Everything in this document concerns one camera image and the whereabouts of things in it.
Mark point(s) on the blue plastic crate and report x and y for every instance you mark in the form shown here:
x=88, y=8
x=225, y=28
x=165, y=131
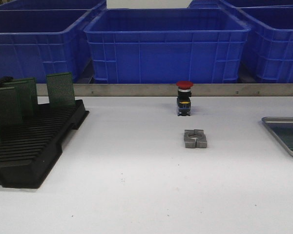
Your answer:
x=149, y=46
x=268, y=51
x=36, y=43

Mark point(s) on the green rearmost circuit board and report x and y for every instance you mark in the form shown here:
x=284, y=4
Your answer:
x=33, y=88

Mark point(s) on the blue far-left rear crate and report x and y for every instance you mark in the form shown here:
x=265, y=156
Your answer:
x=52, y=4

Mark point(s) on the silver metal tray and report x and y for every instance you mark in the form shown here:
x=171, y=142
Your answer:
x=267, y=121

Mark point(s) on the grey split clamp block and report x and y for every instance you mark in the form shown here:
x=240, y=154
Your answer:
x=195, y=138

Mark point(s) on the blue far-right rear crate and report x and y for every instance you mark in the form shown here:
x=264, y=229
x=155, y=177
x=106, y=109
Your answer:
x=239, y=3

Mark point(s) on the metal rail strip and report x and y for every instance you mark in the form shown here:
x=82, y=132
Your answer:
x=198, y=90

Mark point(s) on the green rear-right circuit board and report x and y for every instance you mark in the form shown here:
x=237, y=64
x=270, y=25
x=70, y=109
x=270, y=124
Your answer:
x=60, y=89

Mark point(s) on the red emergency stop button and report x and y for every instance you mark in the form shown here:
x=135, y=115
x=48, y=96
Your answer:
x=183, y=98

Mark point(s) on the blue right plastic crate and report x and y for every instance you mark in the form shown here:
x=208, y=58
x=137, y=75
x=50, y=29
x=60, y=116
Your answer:
x=268, y=51

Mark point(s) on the green left middle circuit board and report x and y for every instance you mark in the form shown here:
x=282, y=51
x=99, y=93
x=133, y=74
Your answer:
x=10, y=109

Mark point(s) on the blue left plastic crate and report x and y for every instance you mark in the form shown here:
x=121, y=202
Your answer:
x=36, y=43

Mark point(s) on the blue centre plastic crate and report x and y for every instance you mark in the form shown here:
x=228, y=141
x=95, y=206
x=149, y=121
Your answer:
x=149, y=46

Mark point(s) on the green rear-left circuit board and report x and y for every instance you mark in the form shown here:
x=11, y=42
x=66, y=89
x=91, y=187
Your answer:
x=26, y=95

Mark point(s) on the black slotted board rack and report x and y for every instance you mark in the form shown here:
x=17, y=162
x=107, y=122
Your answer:
x=29, y=151

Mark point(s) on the green front perforated circuit board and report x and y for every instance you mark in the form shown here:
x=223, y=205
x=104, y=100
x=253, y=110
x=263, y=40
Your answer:
x=282, y=129

